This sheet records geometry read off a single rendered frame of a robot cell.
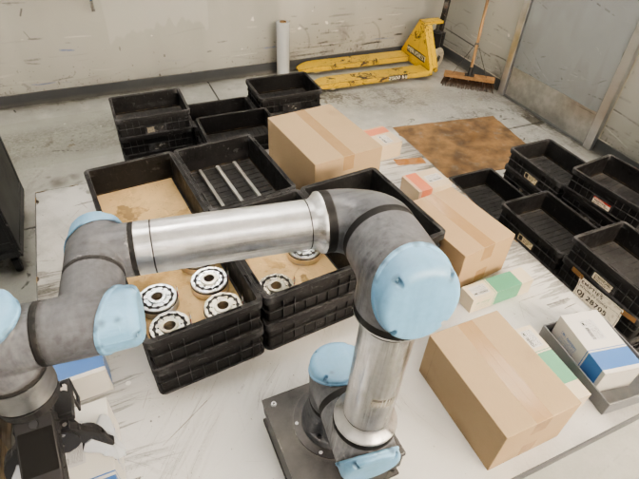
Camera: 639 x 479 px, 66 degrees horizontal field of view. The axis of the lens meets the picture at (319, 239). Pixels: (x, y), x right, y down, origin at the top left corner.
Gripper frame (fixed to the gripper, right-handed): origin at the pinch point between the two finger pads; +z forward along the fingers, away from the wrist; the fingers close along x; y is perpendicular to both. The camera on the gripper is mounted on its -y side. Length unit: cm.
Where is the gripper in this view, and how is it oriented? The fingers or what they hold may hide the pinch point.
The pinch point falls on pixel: (74, 477)
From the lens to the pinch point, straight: 87.7
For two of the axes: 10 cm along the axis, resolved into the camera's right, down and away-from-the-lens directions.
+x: -9.1, 2.4, -3.2
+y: -4.0, -6.1, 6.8
